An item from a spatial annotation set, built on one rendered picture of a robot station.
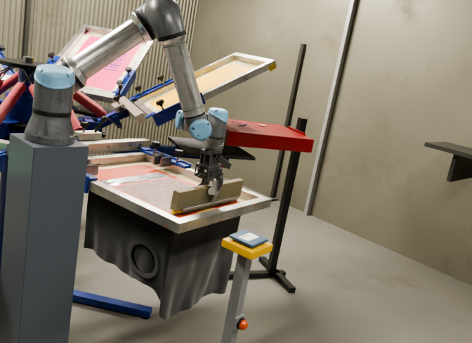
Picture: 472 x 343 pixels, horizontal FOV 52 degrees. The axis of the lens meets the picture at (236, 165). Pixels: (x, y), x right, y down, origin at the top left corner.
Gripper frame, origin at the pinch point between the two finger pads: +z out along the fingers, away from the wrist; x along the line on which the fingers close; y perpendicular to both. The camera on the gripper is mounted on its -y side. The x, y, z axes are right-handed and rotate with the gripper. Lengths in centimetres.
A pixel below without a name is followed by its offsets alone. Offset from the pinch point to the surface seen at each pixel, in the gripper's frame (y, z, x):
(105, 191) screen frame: 30.2, 1.1, -26.3
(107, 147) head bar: -7, -1, -72
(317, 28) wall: -324, -86, -138
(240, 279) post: 15.5, 18.2, 30.2
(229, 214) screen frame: 2.1, 2.9, 12.0
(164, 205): 14.6, 4.4, -10.0
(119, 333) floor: -15, 100, -59
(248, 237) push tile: 13.6, 3.1, 29.3
